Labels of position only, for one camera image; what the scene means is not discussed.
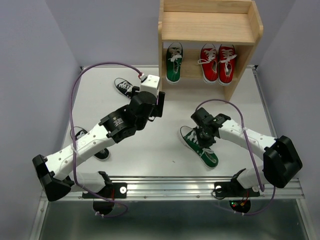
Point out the black sneaker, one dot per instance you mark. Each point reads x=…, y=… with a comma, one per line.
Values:
x=124, y=87
x=101, y=153

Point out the black sneaker far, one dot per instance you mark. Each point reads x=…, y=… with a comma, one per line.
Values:
x=124, y=87

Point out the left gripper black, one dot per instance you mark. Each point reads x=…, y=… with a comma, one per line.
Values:
x=160, y=103

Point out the wooden shoe shelf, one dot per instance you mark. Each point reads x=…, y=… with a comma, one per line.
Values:
x=230, y=22

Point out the green sneaker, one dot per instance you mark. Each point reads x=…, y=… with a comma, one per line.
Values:
x=189, y=139
x=173, y=61

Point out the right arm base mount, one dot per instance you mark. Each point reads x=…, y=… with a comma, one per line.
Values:
x=233, y=189

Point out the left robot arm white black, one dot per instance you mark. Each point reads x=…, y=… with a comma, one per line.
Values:
x=57, y=172

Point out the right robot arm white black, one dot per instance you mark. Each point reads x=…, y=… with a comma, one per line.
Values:
x=281, y=161

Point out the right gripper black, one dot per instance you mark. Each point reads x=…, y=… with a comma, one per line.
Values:
x=203, y=143

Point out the black sneaker near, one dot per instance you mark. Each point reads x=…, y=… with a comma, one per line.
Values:
x=101, y=153

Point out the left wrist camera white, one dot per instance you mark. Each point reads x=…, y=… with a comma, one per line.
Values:
x=151, y=84

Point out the red sneaker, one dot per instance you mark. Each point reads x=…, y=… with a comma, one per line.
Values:
x=227, y=64
x=208, y=59

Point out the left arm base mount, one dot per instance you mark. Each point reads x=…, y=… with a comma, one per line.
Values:
x=106, y=195

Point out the aluminium rail front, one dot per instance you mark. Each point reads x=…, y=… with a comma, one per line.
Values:
x=186, y=189

